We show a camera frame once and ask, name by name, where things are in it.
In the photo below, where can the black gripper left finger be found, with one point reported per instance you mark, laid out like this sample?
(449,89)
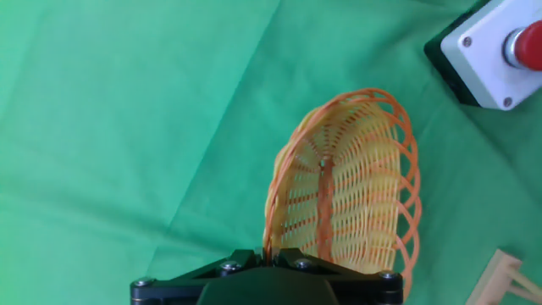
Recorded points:
(178,288)

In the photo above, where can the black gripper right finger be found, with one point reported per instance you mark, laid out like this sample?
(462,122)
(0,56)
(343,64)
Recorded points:
(364,288)

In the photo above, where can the yellow orange woven basket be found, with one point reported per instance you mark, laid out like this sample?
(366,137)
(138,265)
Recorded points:
(360,190)

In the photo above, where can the wooden peg dish rack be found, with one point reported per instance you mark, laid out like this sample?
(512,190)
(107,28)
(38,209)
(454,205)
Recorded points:
(495,275)

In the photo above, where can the green cloth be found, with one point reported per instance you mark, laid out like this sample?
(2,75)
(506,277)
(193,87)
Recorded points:
(127,127)

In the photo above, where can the grey box red mushroom button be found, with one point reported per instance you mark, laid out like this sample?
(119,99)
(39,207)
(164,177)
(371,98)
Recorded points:
(478,59)

